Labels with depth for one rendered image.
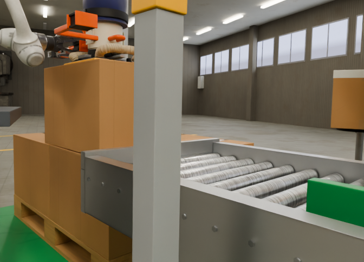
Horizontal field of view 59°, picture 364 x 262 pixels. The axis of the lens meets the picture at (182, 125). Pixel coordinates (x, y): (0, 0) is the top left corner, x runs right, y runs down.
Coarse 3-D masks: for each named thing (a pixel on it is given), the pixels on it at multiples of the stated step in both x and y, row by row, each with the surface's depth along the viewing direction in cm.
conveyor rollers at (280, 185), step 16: (192, 160) 135; (208, 160) 130; (224, 160) 136; (240, 160) 131; (192, 176) 110; (208, 176) 103; (224, 176) 108; (240, 176) 102; (256, 176) 106; (272, 176) 111; (288, 176) 104; (304, 176) 109; (336, 176) 107; (240, 192) 85; (256, 192) 89; (272, 192) 94; (288, 192) 86; (304, 192) 90; (304, 208) 73
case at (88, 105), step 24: (48, 72) 166; (72, 72) 145; (96, 72) 129; (120, 72) 134; (48, 96) 167; (72, 96) 146; (96, 96) 130; (120, 96) 135; (48, 120) 168; (72, 120) 147; (96, 120) 130; (120, 120) 135; (72, 144) 148; (96, 144) 131; (120, 144) 136
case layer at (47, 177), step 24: (24, 144) 195; (48, 144) 169; (240, 144) 186; (24, 168) 197; (48, 168) 169; (72, 168) 149; (24, 192) 198; (48, 192) 171; (72, 192) 150; (48, 216) 172; (72, 216) 151; (96, 240) 134; (120, 240) 131
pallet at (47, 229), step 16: (16, 208) 211; (32, 208) 188; (32, 224) 194; (48, 224) 172; (48, 240) 173; (64, 240) 170; (80, 240) 146; (64, 256) 158; (80, 256) 156; (96, 256) 135; (128, 256) 134
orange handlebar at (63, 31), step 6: (66, 24) 129; (54, 30) 139; (60, 30) 134; (66, 30) 132; (72, 36) 144; (78, 36) 146; (84, 36) 148; (90, 36) 150; (96, 36) 152; (114, 36) 148; (120, 36) 148; (72, 48) 183
